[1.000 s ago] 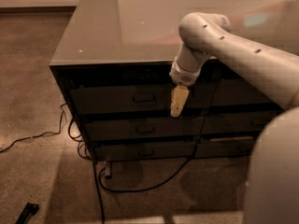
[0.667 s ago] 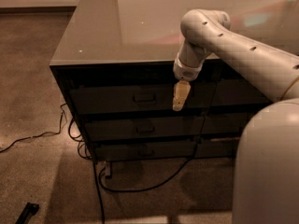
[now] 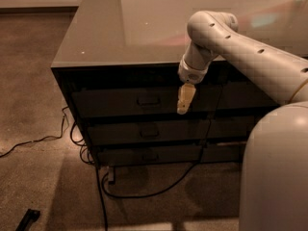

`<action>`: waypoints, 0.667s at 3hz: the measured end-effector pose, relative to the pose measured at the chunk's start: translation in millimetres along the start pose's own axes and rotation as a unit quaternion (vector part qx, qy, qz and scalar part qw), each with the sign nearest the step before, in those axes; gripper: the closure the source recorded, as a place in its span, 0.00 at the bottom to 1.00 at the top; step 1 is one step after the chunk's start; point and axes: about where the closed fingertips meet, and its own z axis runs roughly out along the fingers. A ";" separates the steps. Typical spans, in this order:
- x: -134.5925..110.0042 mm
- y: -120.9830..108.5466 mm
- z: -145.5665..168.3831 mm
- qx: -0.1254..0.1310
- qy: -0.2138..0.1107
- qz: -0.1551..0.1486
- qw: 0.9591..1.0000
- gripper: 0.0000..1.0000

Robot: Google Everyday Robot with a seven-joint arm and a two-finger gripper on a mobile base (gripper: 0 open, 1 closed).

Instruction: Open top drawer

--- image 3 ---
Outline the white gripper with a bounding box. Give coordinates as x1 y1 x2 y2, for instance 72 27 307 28
177 60 208 115

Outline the drawer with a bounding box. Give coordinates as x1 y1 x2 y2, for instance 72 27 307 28
97 144 202 167
195 80 279 111
208 115 260 139
71 84 223 118
201 141 246 163
88 119 210 145

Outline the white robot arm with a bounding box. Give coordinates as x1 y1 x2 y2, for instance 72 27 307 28
177 11 308 115

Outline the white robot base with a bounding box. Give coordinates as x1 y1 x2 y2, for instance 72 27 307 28
239 102 308 231

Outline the dark drawer cabinet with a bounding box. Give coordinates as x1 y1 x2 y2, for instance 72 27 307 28
51 0 308 169

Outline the black object on floor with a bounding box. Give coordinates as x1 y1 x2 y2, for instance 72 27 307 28
15 209 40 231

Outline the thin cable on floor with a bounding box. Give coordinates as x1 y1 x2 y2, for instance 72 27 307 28
0 105 94 166

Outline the black cable loop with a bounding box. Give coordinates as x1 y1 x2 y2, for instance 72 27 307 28
95 113 213 231

